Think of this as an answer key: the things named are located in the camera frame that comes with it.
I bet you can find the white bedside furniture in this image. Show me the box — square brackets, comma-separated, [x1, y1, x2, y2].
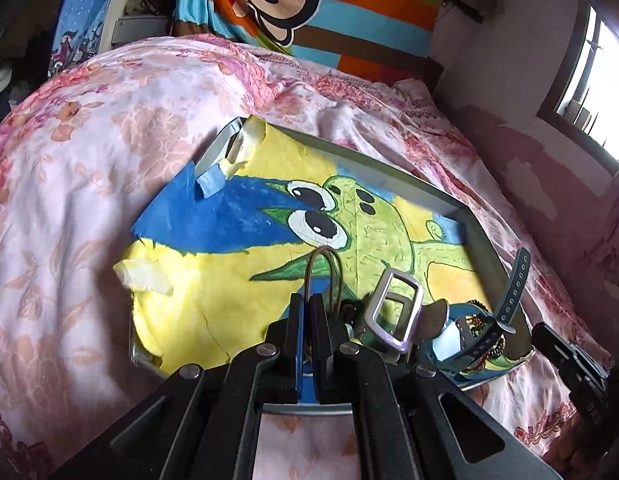
[108, 0, 176, 52]

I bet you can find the cartoon drawing paper liner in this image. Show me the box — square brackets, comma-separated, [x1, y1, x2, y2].
[113, 120, 533, 392]

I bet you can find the blue printed cloth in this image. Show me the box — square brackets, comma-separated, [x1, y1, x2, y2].
[46, 0, 128, 82]

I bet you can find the silver belt buckle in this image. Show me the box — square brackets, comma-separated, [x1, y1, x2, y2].
[356, 268, 451, 362]

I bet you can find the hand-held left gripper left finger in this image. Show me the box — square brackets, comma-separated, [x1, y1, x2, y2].
[54, 292, 305, 480]

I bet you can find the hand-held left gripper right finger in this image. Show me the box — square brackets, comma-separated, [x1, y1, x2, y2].
[309, 293, 561, 480]

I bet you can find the pink floral bedsheet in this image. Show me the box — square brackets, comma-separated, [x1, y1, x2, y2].
[0, 34, 616, 480]

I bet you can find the window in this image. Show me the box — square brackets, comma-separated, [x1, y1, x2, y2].
[536, 1, 619, 177]

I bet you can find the black bead bracelet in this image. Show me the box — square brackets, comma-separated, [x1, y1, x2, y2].
[462, 300, 508, 362]

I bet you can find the striped monkey print pillow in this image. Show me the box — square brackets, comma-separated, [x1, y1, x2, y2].
[170, 0, 453, 84]

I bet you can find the blue wrist watch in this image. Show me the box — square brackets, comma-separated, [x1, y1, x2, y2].
[418, 247, 533, 377]

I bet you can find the grey shallow cardboard box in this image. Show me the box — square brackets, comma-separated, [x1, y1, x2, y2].
[129, 116, 536, 417]

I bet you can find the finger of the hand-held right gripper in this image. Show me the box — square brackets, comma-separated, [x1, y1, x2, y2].
[531, 322, 611, 379]
[558, 366, 611, 427]

